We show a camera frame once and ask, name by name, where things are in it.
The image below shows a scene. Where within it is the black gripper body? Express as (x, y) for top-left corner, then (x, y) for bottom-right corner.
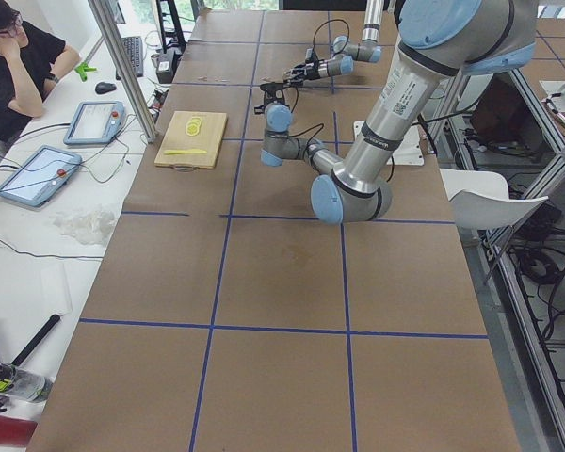
(264, 89), (286, 107)
(300, 61), (321, 80)

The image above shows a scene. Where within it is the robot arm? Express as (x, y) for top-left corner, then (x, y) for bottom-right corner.
(255, 0), (539, 224)
(283, 1), (390, 87)

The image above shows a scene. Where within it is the bamboo cutting board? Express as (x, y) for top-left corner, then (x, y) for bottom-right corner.
(154, 110), (227, 170)

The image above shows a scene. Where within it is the yellow plastic knife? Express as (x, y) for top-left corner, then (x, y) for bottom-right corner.
(163, 148), (208, 155)

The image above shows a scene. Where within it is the black keyboard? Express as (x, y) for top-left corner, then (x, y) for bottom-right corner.
(121, 36), (144, 77)

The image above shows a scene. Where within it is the black computer mouse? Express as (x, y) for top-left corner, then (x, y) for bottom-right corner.
(94, 82), (117, 95)

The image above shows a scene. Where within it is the far teach pendant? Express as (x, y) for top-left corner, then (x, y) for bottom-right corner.
(63, 101), (125, 146)

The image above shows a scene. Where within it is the teach pendant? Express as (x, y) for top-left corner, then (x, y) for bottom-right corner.
(0, 145), (82, 208)
(63, 101), (125, 146)

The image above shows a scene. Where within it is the green plastic clamp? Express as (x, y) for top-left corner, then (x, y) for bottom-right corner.
(74, 62), (97, 82)

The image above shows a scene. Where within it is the white chair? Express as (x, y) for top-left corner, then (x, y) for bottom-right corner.
(440, 169), (548, 230)

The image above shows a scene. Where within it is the crumpled white tissue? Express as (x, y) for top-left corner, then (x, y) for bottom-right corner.
(53, 205), (116, 246)

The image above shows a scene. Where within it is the near teach pendant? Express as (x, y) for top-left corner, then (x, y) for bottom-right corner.
(0, 145), (82, 208)

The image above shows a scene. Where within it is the person in black shirt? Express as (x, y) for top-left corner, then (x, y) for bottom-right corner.
(0, 1), (80, 145)

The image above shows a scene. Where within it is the black marker pen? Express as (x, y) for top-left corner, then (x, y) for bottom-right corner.
(11, 314), (61, 365)

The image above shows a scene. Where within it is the plastic water bottle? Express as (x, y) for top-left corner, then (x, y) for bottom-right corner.
(0, 363), (53, 403)

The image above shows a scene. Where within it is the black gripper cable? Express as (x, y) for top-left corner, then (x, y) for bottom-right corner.
(252, 84), (326, 142)

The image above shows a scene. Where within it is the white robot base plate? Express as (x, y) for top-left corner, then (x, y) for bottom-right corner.
(352, 121), (426, 167)

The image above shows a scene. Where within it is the aluminium frame post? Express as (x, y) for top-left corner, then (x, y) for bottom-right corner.
(88, 0), (157, 143)

